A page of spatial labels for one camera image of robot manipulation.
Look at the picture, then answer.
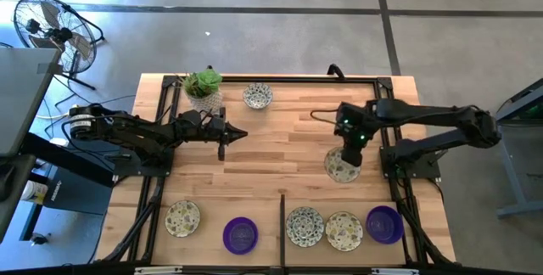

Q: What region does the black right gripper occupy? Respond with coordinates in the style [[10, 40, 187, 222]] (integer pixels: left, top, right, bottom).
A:
[[333, 101, 378, 168]]

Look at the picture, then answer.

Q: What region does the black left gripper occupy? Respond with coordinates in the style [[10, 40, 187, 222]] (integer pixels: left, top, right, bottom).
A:
[[180, 107, 249, 161]]

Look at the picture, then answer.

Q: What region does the yellow floral patterned bowl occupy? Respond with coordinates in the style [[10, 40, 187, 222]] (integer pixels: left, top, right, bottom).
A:
[[324, 210, 365, 253], [164, 199, 202, 239], [323, 146, 362, 184]]

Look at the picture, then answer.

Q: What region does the teal floral patterned bowl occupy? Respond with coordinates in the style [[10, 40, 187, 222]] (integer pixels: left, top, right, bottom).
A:
[[242, 81, 274, 110], [285, 205, 326, 249]]

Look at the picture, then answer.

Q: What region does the purple plastic bowl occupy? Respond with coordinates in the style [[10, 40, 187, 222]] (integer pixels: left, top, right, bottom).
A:
[[221, 216, 260, 255], [365, 205, 405, 245]]

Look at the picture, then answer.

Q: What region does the green succulent in white pot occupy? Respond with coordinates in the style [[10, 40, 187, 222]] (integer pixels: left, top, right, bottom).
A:
[[181, 67, 225, 114]]

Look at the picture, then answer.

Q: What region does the white label strip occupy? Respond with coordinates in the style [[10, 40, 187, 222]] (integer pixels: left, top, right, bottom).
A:
[[371, 267, 420, 275], [134, 266, 183, 275]]

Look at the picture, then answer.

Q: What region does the black tool cabinet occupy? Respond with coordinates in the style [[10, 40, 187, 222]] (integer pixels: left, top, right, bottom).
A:
[[42, 132, 128, 216]]

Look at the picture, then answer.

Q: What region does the large black floor fan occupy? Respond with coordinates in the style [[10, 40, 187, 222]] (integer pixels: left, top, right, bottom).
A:
[[12, 0, 106, 92]]

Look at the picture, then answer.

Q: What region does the white container with yellow label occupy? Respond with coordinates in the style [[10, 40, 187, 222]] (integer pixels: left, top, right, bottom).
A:
[[20, 180, 49, 205]]

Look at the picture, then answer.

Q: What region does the grey desk top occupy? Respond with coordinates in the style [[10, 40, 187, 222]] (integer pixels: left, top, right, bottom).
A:
[[0, 47, 64, 160]]

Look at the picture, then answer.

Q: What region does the black caster wheel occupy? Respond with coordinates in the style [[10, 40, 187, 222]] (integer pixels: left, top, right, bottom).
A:
[[29, 232, 53, 246]]

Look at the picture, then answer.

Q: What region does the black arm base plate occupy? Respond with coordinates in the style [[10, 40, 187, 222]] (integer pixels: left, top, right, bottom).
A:
[[110, 138, 175, 178], [379, 145, 442, 181]]

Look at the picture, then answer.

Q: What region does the black aluminium table frame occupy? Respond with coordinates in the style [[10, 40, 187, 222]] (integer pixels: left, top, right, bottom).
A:
[[95, 73, 457, 267]]

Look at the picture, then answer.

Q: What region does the black table clamp handle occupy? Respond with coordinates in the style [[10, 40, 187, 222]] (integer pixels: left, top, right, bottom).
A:
[[326, 63, 347, 81]]

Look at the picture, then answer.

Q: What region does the black divider rail with post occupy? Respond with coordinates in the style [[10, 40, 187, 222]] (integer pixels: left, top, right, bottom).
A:
[[278, 193, 287, 267]]

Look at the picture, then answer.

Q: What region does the grey metal table frame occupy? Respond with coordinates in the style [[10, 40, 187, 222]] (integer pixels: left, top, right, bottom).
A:
[[466, 77, 543, 219]]

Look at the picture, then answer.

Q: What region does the black desk frame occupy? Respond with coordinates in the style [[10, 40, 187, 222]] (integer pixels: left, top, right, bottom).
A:
[[0, 132, 116, 242]]

